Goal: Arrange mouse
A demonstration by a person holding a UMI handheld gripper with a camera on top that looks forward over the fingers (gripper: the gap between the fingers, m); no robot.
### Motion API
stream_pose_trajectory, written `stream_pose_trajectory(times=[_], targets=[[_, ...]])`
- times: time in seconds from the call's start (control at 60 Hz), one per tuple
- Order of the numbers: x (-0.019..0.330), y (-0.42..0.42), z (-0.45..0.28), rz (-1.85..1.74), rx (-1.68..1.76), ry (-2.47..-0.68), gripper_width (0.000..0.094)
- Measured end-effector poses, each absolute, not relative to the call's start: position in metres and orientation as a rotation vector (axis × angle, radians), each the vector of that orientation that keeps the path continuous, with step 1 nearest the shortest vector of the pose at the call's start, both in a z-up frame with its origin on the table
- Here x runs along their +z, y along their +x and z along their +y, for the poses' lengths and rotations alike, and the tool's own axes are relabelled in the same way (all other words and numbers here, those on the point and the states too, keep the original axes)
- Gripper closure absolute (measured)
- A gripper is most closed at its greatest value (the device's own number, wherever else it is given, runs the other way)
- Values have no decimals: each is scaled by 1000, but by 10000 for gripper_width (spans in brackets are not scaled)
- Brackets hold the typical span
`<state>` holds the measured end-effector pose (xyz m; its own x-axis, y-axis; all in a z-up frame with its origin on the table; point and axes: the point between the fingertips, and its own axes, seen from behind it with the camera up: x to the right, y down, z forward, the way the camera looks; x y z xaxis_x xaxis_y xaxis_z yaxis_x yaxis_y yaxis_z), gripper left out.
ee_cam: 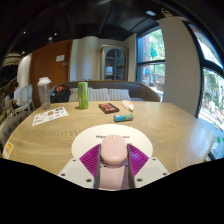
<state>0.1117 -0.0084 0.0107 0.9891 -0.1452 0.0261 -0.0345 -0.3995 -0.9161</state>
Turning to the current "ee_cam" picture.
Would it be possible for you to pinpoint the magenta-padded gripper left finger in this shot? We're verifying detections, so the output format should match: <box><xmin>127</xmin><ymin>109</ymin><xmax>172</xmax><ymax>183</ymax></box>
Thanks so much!
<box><xmin>57</xmin><ymin>143</ymin><xmax>102</xmax><ymax>190</ymax></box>

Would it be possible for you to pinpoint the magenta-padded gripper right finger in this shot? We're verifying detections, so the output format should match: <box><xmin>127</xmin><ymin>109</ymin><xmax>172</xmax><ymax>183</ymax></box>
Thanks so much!
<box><xmin>126</xmin><ymin>143</ymin><xmax>170</xmax><ymax>190</ymax></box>

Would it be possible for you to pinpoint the pink computer mouse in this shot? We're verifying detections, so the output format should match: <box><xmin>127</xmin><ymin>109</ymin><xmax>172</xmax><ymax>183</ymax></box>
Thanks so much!
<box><xmin>100</xmin><ymin>134</ymin><xmax>128</xmax><ymax>166</ymax></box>

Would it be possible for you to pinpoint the white mouse pad, pink rest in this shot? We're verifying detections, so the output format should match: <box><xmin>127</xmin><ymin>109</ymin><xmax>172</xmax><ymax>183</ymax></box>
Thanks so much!
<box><xmin>71</xmin><ymin>123</ymin><xmax>154</xmax><ymax>191</ymax></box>

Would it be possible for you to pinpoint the teal small pack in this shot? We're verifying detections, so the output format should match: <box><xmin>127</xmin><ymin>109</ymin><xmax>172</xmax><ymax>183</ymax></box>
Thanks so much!
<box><xmin>113</xmin><ymin>113</ymin><xmax>135</xmax><ymax>123</ymax></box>

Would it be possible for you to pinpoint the white wrapped packet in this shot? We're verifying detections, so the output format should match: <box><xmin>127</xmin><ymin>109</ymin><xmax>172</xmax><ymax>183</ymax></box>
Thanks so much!
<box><xmin>121</xmin><ymin>99</ymin><xmax>135</xmax><ymax>112</ymax></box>

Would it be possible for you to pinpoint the yellow code sticker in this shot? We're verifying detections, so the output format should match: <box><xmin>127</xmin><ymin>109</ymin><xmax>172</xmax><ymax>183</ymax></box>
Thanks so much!
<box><xmin>2</xmin><ymin>141</ymin><xmax>15</xmax><ymax>160</ymax></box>

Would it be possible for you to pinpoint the black and red box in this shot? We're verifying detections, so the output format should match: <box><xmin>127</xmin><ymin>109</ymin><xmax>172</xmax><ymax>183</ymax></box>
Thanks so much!
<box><xmin>98</xmin><ymin>102</ymin><xmax>120</xmax><ymax>115</ymax></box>

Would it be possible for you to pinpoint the green drink can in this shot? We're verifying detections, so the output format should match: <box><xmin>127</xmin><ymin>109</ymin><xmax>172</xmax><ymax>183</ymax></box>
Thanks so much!
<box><xmin>77</xmin><ymin>81</ymin><xmax>90</xmax><ymax>110</ymax></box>

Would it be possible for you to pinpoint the black backpack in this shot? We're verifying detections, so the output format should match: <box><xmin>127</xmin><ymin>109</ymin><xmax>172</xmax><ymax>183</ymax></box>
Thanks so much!
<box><xmin>49</xmin><ymin>84</ymin><xmax>72</xmax><ymax>104</ymax></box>

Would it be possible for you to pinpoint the grey tufted sofa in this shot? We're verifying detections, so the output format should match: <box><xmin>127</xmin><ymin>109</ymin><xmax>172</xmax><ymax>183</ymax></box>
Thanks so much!
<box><xmin>0</xmin><ymin>110</ymin><xmax>34</xmax><ymax>148</ymax></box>

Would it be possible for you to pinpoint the brown curved sofa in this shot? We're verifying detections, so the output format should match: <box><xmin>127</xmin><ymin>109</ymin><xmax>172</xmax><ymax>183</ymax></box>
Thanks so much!
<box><xmin>49</xmin><ymin>80</ymin><xmax>161</xmax><ymax>103</ymax></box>

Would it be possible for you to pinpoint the striped cushion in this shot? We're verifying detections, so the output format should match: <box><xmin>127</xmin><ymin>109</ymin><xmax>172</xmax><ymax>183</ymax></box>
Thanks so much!
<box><xmin>68</xmin><ymin>87</ymin><xmax>111</xmax><ymax>102</ymax></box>
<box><xmin>107</xmin><ymin>88</ymin><xmax>132</xmax><ymax>102</ymax></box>

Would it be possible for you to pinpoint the clear shaker bottle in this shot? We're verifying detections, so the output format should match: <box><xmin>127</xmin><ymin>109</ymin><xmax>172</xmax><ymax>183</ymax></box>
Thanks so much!
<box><xmin>37</xmin><ymin>76</ymin><xmax>52</xmax><ymax>111</ymax></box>

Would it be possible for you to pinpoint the group of white chairs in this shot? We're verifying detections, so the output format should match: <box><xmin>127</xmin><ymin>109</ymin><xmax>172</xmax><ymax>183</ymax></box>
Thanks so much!
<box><xmin>0</xmin><ymin>83</ymin><xmax>35</xmax><ymax>118</ymax></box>

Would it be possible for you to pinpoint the black-framed window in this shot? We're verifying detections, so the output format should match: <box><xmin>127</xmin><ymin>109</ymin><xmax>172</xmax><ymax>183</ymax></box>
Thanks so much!
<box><xmin>137</xmin><ymin>28</ymin><xmax>166</xmax><ymax>101</ymax></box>
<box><xmin>186</xmin><ymin>23</ymin><xmax>224</xmax><ymax>161</ymax></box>

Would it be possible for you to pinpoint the person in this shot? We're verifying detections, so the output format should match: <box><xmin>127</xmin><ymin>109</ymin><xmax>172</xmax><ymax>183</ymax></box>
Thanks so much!
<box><xmin>12</xmin><ymin>80</ymin><xmax>23</xmax><ymax>109</ymax></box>

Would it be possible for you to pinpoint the brown wooden door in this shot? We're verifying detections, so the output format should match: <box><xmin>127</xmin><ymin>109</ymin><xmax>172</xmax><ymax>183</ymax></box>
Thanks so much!
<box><xmin>30</xmin><ymin>39</ymin><xmax>74</xmax><ymax>109</ymax></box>

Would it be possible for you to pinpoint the arched glass cabinet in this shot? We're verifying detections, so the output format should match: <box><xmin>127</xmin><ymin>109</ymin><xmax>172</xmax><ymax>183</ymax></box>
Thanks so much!
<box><xmin>100</xmin><ymin>45</ymin><xmax>129</xmax><ymax>81</ymax></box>

